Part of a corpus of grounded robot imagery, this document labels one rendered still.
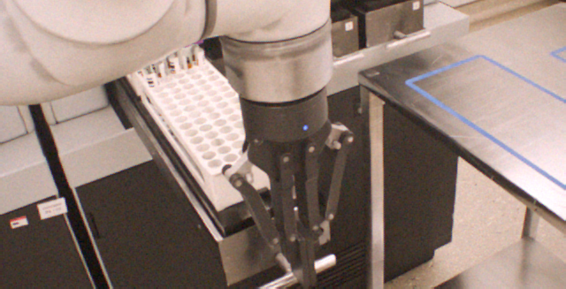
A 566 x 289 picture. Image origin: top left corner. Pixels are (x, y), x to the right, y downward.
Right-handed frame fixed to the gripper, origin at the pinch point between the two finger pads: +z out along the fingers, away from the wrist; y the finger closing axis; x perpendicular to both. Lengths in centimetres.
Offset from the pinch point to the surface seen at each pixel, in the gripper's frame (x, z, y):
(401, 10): -46, 1, -47
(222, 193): -9.5, -3.6, 4.2
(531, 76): -10.4, -1.8, -43.5
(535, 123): -1.5, -1.8, -35.0
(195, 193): -15.8, -0.2, 5.7
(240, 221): -6.7, -1.5, 3.6
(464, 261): -46, 80, -70
